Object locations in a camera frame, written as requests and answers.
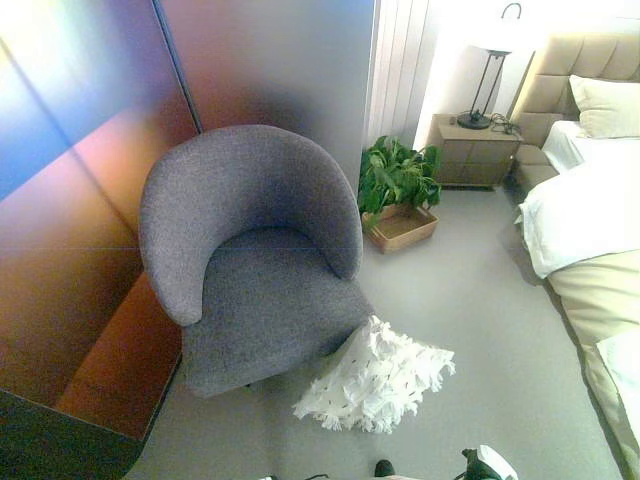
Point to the cream bed pillow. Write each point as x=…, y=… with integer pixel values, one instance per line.
x=610, y=110

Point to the white folded cloth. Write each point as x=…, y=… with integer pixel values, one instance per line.
x=625, y=375

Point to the beige wooden nightstand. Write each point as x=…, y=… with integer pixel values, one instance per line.
x=475, y=155

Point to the wooden rectangular basket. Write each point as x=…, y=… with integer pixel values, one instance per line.
x=400, y=235

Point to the white duvet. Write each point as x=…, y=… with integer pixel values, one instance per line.
x=585, y=215

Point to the white fringed throw pillow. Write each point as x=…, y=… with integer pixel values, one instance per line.
x=380, y=380

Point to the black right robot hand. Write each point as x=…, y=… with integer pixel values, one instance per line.
x=482, y=465

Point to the dark metal table lamp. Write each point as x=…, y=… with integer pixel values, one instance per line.
x=472, y=120

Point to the beige padded bed headboard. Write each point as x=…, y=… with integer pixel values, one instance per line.
x=550, y=60

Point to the curved wall reading lamp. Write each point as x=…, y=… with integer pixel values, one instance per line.
x=512, y=6

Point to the black right robot foot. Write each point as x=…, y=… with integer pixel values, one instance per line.
x=384, y=468

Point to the green leafy potted plant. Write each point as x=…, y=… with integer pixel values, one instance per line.
x=395, y=175

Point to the grey fabric tub armchair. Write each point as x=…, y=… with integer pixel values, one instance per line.
x=250, y=200

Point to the wooden wardrobe with dark edge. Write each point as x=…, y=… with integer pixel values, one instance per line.
x=100, y=350

